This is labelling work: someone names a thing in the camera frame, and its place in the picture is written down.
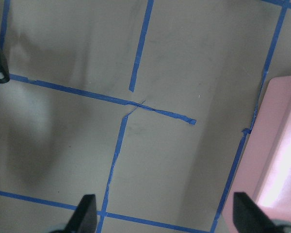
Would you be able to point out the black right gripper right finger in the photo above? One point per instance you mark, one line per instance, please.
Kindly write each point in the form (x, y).
(249, 218)

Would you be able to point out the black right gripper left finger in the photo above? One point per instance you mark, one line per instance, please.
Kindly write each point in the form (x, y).
(84, 218)

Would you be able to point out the pink plastic bin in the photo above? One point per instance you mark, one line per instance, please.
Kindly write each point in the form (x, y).
(264, 170)

